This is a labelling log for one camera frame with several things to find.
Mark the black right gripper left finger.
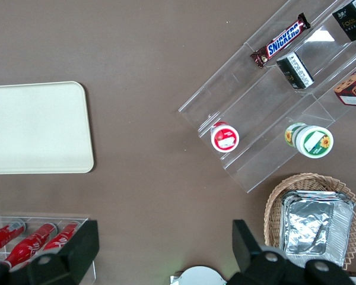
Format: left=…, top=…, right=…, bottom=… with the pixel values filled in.
left=26, top=219, right=100, bottom=285

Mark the green sunflower lidded cup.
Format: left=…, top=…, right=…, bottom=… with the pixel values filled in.
left=284, top=122, right=334, bottom=160

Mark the small black carton box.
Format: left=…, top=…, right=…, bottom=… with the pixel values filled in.
left=275, top=50, right=314, bottom=90
left=331, top=0, right=356, bottom=42

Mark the red cookie box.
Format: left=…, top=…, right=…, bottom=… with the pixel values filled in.
left=333, top=62, right=356, bottom=107

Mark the Snickers chocolate bar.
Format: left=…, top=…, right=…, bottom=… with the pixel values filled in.
left=250, top=12, right=311, bottom=69

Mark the light wicker basket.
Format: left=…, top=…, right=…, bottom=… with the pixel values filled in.
left=263, top=173, right=356, bottom=271

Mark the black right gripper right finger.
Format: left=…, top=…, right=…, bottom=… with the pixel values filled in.
left=230, top=219, right=354, bottom=285

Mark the red cola bottle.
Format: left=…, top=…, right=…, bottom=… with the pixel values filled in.
left=4, top=224, right=59, bottom=270
left=43, top=222, right=80, bottom=253
left=0, top=221, right=27, bottom=257

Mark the stack of foil containers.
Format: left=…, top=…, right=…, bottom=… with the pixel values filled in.
left=280, top=190, right=356, bottom=268

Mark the cream rectangular serving tray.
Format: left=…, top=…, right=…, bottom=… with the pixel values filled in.
left=0, top=81, right=95, bottom=175

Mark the clear acrylic stepped display stand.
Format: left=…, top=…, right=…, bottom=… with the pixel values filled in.
left=177, top=0, right=356, bottom=194

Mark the clear acrylic bottle rack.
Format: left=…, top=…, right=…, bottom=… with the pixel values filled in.
left=0, top=216, right=98, bottom=283

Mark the red lidded white cup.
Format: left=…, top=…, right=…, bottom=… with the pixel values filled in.
left=209, top=121, right=240, bottom=153

